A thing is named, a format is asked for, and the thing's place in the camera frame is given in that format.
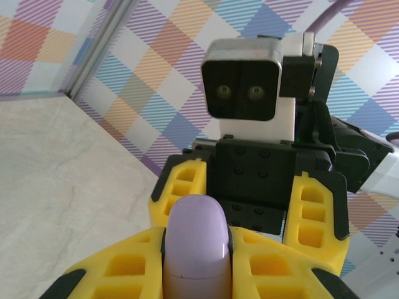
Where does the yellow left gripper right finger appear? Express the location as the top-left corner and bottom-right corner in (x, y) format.
(229, 226), (367, 299)

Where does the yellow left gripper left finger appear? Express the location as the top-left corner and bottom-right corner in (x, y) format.
(39, 226), (166, 299)

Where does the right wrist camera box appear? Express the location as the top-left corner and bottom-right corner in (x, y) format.
(201, 32), (317, 143)

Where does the aluminium frame post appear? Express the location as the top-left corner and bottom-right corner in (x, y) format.
(64, 0), (125, 99)

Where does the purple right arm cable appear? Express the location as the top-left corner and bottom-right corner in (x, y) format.
(307, 0), (344, 34)

